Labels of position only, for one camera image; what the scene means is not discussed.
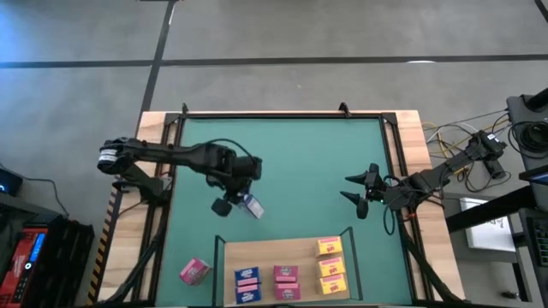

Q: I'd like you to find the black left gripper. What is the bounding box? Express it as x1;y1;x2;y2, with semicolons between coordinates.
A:
211;155;264;218

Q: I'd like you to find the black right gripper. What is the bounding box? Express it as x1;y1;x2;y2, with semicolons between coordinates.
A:
339;162;390;221

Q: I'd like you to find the wooden shelf with black legs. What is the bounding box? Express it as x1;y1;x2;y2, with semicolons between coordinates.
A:
212;225;364;305

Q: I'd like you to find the green table mat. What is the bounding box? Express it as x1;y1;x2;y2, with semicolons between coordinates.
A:
156;117;414;307

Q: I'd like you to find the yellow black hazard tape strip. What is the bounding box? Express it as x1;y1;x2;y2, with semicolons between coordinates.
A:
86;170;132;305

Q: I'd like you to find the black beam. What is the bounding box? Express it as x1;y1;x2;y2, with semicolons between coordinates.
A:
444;184;539;234

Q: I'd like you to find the white board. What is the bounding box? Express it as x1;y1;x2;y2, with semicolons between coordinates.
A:
460;197;517;252

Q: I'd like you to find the black plastic crate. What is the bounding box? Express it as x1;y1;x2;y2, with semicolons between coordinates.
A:
25;213;96;308

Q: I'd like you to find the dark laptop with blue screen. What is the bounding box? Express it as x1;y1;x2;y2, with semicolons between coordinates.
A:
518;164;548;186

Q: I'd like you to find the dark grey side table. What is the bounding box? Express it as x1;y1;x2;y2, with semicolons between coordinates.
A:
506;87;548;172

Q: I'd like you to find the black keyboard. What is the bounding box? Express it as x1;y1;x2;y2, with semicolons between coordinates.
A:
525;216;548;267

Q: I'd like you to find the black device with blue light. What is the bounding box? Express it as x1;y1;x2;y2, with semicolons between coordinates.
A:
0;168;24;197

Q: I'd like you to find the red electronic device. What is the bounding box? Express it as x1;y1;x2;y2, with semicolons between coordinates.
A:
0;226;48;308

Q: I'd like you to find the black right arm cable loop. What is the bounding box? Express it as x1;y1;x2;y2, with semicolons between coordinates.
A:
382;198;399;237

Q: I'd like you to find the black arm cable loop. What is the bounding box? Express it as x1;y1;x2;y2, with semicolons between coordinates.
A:
382;198;399;237
204;138;258;166

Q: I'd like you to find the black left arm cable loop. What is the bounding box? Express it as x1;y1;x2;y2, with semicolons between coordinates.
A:
204;138;258;166

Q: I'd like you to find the yellow cable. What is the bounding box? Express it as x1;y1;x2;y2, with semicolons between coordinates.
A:
427;117;510;176

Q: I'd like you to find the black metal table frame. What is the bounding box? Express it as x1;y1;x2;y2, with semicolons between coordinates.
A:
132;111;423;307

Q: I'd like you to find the coiled black cable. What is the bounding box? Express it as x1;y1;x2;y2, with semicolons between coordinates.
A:
508;121;548;155

